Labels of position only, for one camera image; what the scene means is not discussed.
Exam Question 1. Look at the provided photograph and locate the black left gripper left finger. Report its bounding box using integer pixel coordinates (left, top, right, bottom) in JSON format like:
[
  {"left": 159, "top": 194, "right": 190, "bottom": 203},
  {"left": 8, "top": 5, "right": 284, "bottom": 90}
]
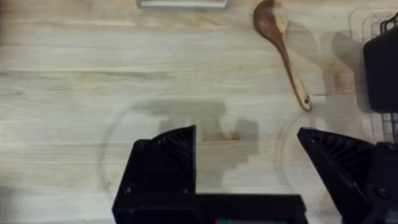
[{"left": 111, "top": 124, "right": 198, "bottom": 224}]

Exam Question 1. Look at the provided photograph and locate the wooden spoon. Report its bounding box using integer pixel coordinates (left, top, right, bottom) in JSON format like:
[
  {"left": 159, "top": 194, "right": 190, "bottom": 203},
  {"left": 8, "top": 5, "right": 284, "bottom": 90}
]
[{"left": 252, "top": 0, "right": 313, "bottom": 113}]

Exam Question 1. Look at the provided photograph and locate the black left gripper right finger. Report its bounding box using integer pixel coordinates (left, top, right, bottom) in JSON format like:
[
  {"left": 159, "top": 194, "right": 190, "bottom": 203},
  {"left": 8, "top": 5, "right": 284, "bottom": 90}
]
[{"left": 297, "top": 127, "right": 398, "bottom": 224}]

